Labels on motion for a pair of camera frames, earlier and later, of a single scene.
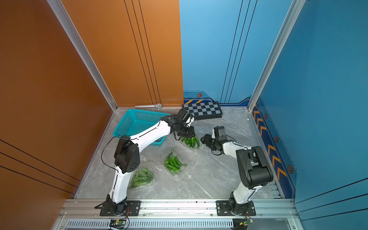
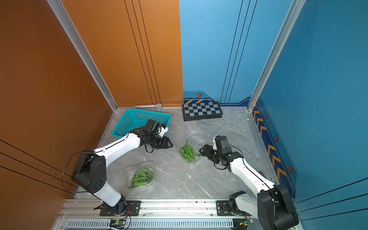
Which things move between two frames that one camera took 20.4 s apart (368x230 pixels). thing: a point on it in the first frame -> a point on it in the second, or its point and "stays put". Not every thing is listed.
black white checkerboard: (204, 110) stays put
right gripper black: (206, 140) -> (206, 152)
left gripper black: (191, 133) -> (155, 147)
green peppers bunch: (173, 163) -> (187, 152)
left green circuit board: (119, 224) stays put
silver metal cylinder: (158, 106) stays put
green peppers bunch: (143, 176) stays put
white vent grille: (155, 224) stays put
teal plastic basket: (135, 120) stays put
